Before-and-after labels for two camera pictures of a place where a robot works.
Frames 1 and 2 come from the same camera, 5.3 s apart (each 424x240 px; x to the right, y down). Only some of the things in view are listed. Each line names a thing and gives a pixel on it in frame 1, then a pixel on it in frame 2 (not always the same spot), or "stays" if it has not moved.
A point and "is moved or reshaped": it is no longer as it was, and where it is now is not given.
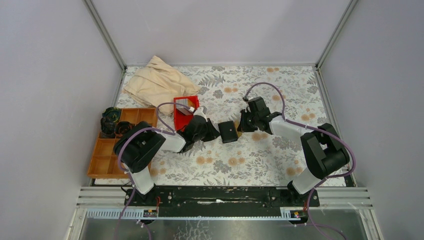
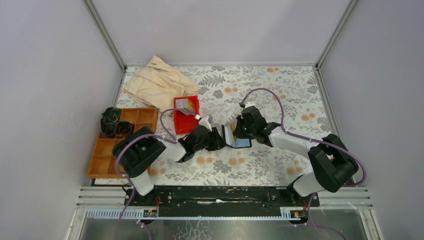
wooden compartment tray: (104, 163) stays
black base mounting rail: (221, 200) stays
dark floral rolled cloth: (108, 128) stays
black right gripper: (242, 127) to (238, 132)
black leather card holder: (228, 131) is moved or reshaped
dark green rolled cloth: (112, 114) stays
